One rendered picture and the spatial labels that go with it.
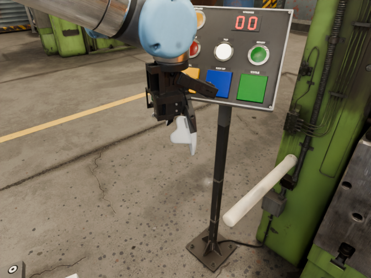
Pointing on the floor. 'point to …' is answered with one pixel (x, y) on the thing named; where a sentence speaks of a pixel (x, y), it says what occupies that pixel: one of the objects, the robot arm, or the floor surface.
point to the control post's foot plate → (199, 246)
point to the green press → (71, 38)
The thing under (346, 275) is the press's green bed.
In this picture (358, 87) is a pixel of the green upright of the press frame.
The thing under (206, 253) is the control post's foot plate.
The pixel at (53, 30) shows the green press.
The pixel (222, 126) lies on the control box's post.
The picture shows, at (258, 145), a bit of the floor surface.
